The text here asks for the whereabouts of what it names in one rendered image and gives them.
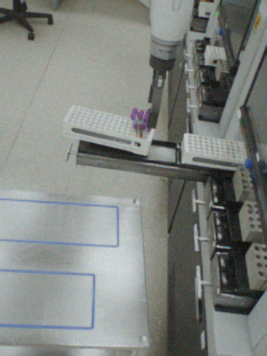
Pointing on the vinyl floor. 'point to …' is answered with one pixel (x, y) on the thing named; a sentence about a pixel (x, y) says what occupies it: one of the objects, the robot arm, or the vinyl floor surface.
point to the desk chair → (23, 16)
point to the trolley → (71, 275)
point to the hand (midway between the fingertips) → (152, 112)
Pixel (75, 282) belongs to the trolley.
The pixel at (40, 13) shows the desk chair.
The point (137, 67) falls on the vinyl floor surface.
